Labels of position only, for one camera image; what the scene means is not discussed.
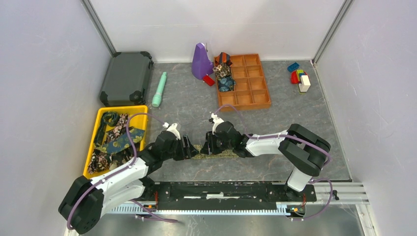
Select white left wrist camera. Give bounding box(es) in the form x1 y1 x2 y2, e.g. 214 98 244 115
162 122 181 140

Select green toy block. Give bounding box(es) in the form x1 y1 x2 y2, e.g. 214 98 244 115
296 69 305 77

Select purple plastic object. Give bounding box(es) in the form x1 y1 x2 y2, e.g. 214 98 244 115
191 43 213 80

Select rolled blue paisley tie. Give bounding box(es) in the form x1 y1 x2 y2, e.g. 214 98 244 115
217 76 236 92

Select blue yellow-flower tie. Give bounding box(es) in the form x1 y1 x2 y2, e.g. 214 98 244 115
94 128 145 154

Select mint green flashlight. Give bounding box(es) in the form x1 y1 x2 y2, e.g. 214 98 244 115
151 72 167 107

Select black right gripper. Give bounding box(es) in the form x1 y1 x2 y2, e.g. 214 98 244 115
201 130 234 155

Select rolled brown floral tie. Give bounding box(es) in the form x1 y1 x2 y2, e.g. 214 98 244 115
213 63 232 79

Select blue toy brick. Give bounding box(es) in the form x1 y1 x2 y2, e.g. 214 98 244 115
287 62 299 73

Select dark grey suitcase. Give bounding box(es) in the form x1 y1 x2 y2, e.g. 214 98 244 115
99 51 154 107

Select white toy block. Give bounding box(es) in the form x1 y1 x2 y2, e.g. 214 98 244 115
298 75 311 93

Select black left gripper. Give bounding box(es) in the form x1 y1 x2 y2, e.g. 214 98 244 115
162 134 199 161

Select black pink-floral tie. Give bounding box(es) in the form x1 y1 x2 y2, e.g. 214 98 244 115
103 113 129 144

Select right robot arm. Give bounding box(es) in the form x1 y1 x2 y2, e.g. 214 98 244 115
200 121 331 201

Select dark brown-leaf tie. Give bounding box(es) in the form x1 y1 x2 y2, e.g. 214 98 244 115
87 147 134 175

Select olive green leaf-pattern tie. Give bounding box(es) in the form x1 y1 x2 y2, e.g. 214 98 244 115
192 150 239 159

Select yellow plastic bin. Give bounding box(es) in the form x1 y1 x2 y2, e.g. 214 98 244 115
83 105 148 178

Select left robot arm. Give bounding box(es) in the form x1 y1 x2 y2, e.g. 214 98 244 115
58 131 199 234

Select orange wooden compartment tray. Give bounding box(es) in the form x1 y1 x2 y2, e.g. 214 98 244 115
217 54 271 112

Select red toy block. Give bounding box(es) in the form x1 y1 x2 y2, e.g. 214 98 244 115
290 70 300 84

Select rolled orange navy tie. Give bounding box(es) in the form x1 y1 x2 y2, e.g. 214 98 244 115
214 52 233 66

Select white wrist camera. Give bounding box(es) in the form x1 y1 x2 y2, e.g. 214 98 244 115
209 113 224 134
162 122 181 140

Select dark green striped tie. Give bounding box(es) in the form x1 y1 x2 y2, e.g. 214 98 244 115
93 111 120 147

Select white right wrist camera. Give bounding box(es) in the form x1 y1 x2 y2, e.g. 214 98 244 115
209 113 224 134

